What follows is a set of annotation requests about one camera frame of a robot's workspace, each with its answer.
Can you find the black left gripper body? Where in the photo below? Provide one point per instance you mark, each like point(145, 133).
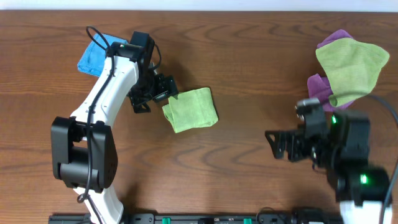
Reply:
point(156, 89)

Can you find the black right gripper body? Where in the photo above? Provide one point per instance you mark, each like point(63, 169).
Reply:
point(318, 150)

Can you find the light green cloth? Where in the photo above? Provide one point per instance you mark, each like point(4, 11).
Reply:
point(191, 109)

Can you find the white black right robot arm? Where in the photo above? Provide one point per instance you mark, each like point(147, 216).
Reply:
point(363, 192)

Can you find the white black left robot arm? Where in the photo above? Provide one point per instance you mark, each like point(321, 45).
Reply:
point(84, 154)

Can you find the purple cloth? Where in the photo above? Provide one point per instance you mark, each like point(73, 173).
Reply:
point(319, 87)

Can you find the folded blue cloth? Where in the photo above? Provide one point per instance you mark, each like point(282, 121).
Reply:
point(92, 60)

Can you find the olive green cloth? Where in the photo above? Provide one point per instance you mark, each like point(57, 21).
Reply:
point(352, 68)

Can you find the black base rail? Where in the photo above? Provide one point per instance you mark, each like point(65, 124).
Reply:
point(264, 218)

